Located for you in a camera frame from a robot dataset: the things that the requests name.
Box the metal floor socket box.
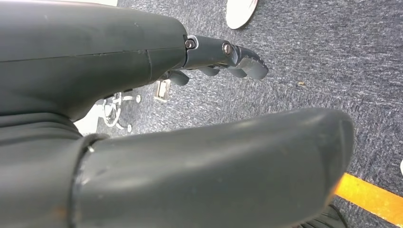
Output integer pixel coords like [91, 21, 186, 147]
[154, 78, 172, 104]

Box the white round base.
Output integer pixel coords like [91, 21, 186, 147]
[225, 0, 259, 30]

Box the yellow floor tape strip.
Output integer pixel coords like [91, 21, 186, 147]
[334, 172, 403, 228]

